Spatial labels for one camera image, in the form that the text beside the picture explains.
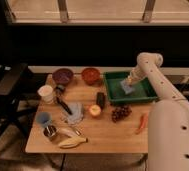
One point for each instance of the blue sponge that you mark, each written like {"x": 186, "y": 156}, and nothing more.
{"x": 126, "y": 88}

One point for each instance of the green plastic tray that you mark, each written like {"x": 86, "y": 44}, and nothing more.
{"x": 143, "y": 91}

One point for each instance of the red chili pepper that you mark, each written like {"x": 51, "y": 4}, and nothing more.
{"x": 143, "y": 123}

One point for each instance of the metal can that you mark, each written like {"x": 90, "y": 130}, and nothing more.
{"x": 50, "y": 132}

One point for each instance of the red bowl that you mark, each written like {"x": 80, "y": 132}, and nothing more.
{"x": 90, "y": 75}

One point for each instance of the dark red grapes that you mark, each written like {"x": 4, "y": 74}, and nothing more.
{"x": 121, "y": 112}

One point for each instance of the purple bowl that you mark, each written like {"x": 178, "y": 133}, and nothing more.
{"x": 62, "y": 76}

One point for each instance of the black handled brush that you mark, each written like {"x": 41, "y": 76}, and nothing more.
{"x": 61, "y": 102}

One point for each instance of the wooden folding table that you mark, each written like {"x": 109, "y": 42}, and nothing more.
{"x": 104, "y": 136}

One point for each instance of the white cup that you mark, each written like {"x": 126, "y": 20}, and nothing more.
{"x": 46, "y": 93}

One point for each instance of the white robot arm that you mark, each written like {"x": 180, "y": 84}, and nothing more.
{"x": 168, "y": 125}

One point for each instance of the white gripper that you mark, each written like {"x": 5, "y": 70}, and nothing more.
{"x": 136, "y": 75}

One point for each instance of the yellow banana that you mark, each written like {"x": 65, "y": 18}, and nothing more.
{"x": 72, "y": 142}

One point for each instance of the white handled knife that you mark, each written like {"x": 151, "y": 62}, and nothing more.
{"x": 69, "y": 133}

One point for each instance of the light blue cloth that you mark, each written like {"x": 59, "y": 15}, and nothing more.
{"x": 73, "y": 113}

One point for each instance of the black chair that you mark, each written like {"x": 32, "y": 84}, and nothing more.
{"x": 10, "y": 97}

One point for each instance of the blue cup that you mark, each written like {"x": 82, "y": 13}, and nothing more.
{"x": 43, "y": 119}

